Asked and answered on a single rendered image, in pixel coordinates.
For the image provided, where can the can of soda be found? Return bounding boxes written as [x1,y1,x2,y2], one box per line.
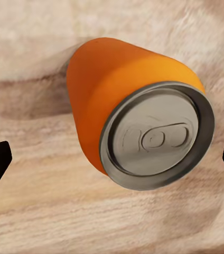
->
[66,38,216,191]

